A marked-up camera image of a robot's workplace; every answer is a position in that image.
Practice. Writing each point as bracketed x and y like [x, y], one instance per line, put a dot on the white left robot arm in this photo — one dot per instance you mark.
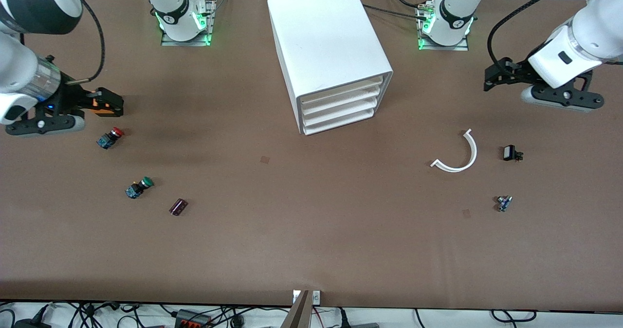
[598, 31]

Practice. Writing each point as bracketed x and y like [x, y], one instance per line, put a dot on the white drawer cabinet shell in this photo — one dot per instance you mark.
[321, 36]

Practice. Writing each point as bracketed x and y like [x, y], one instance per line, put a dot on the brown wooden slat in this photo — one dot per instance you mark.
[298, 316]

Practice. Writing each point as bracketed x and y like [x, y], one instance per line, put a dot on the black power strip red switches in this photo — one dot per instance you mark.
[192, 320]

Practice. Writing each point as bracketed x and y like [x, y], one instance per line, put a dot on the red push button blue base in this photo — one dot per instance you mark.
[104, 141]

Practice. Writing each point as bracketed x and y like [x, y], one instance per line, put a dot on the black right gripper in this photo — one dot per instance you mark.
[71, 100]

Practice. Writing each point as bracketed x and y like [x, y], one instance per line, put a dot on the white curved plastic clip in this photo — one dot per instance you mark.
[474, 150]

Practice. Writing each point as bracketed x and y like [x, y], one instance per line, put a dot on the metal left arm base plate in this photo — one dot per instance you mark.
[443, 48]

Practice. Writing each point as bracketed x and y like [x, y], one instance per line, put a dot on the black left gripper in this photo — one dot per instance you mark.
[517, 73]

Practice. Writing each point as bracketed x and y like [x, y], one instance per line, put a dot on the white plastic drawer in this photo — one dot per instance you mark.
[331, 112]
[331, 102]
[331, 122]
[331, 92]

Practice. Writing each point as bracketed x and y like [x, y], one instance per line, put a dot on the small metal potentiometer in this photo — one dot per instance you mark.
[503, 204]

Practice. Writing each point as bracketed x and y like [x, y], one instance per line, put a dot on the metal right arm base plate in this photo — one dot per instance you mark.
[210, 21]

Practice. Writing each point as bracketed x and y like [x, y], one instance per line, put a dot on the green push button blue base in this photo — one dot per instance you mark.
[134, 191]

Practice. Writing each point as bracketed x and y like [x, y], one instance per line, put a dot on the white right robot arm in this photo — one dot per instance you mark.
[19, 70]

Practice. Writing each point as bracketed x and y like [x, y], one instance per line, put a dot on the purple cylindrical capacitor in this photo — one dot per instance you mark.
[178, 207]

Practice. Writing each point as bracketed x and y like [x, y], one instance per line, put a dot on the black square switch white face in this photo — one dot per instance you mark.
[509, 153]

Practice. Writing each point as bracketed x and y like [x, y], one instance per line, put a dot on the small white bracket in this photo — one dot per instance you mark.
[295, 296]
[316, 297]

